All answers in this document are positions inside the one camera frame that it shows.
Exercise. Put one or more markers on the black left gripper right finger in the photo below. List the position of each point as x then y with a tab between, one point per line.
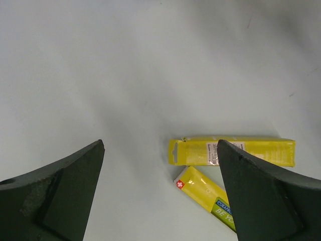
268	202

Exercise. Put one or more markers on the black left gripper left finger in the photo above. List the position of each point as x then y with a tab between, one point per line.
52	202

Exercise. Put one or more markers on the yellow Curaprox box middle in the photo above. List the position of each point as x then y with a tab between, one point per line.
206	193

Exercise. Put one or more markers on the yellow curaprox box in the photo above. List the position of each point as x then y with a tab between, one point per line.
206	193
202	151

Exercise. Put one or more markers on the yellow Curaprox box right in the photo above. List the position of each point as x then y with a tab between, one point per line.
202	151

